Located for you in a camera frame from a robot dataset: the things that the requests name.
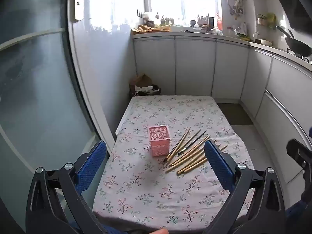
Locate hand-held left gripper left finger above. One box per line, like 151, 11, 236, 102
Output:
26, 140, 115, 234

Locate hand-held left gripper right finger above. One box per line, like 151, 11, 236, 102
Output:
204, 140, 293, 234

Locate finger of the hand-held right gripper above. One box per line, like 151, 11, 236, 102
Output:
286, 138, 312, 170

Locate bunch of wooden chopsticks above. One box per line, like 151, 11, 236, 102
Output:
165, 127, 228, 175

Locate black chopstick with gold band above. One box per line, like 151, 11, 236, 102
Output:
178, 131, 207, 155
163, 149, 176, 163

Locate pink perforated plastic basket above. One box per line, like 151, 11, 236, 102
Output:
149, 125, 170, 157

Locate person's right forearm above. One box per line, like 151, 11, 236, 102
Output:
286, 199, 312, 223

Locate floral tablecloth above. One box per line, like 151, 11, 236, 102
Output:
92, 95, 255, 226

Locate frosted glass sliding door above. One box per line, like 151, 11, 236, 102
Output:
0, 0, 115, 233

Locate gas stove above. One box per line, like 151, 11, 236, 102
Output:
286, 49, 312, 65

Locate white kitchen cabinets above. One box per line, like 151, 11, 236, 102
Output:
133, 35, 312, 183

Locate black wok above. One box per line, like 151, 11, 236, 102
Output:
275, 26, 312, 56

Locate green bag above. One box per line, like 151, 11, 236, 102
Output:
267, 13, 277, 28

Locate tan wooden boards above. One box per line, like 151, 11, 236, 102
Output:
132, 24, 171, 34

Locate row of seasoning bottles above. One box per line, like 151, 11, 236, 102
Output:
146, 12, 215, 28

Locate black range hood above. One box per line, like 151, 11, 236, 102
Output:
267, 0, 312, 33

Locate hanging kitchen tools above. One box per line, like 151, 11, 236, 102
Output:
228, 0, 244, 20

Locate door handle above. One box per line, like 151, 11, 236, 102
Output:
69, 0, 92, 21

